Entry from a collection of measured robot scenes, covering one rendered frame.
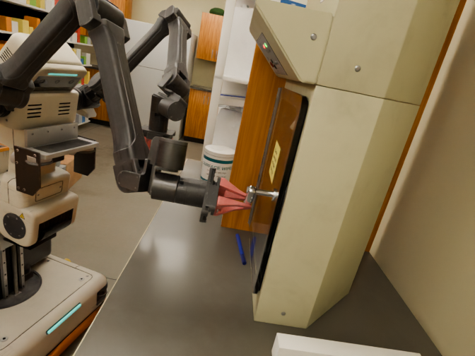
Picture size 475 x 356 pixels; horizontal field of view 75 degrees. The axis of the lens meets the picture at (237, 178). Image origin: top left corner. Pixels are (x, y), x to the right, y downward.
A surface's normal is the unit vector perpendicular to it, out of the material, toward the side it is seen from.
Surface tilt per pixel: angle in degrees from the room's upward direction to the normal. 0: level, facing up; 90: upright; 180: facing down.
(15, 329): 0
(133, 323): 0
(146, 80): 90
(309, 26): 90
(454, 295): 90
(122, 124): 76
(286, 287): 90
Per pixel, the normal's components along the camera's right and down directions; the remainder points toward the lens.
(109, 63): -0.33, -0.01
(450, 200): -0.98, -0.18
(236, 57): -0.48, 0.29
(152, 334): 0.18, -0.92
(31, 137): 0.94, 0.26
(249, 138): 0.00, 0.33
